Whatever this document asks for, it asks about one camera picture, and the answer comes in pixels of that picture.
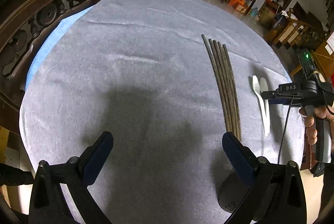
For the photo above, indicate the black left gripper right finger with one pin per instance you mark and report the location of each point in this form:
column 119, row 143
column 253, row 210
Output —
column 275, row 193

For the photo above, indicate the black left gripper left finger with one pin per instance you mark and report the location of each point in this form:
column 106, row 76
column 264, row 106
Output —
column 47, row 201

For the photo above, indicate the white plastic spoon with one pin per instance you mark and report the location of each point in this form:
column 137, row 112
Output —
column 256, row 90
column 264, row 88

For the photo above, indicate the right hand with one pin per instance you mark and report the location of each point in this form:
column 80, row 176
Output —
column 309, row 120

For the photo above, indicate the dark utensil holder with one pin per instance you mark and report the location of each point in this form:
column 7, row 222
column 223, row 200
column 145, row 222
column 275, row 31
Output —
column 231, row 193

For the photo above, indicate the wooden chairs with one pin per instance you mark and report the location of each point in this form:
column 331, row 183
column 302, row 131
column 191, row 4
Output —
column 296, row 33

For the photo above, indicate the orange crates table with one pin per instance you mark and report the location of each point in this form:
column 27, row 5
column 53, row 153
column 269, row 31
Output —
column 242, row 6

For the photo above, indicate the grey table cloth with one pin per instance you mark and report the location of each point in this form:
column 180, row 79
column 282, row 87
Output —
column 140, row 70

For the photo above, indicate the blue under cloth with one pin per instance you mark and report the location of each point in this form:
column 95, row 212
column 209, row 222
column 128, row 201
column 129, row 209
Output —
column 50, row 42

